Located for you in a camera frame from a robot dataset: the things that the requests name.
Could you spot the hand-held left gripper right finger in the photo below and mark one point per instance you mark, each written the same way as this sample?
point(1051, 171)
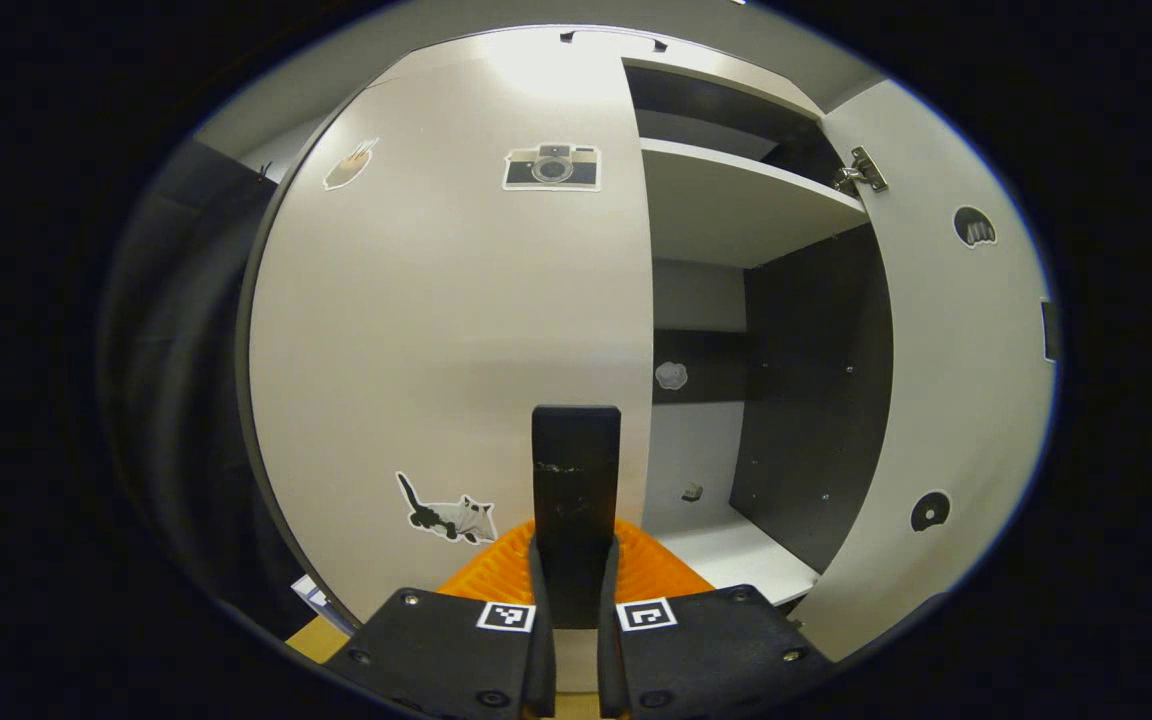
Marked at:
point(716, 650)

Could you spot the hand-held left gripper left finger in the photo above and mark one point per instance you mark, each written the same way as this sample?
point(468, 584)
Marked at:
point(436, 650)

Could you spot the camera sticker shoe cabinet door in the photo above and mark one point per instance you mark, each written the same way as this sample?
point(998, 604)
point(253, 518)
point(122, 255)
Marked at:
point(436, 330)

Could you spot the headphone sticker shoe cabinet door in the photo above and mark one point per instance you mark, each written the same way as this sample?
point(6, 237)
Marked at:
point(966, 380)

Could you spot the beige double-door shoe cabinet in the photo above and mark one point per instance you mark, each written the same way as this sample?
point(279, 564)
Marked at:
point(736, 210)

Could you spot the silver door hinge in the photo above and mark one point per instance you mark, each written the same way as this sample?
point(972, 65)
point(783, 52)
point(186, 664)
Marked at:
point(861, 170)

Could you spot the black backdrop cloth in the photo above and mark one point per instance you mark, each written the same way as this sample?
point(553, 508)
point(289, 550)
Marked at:
point(176, 400)

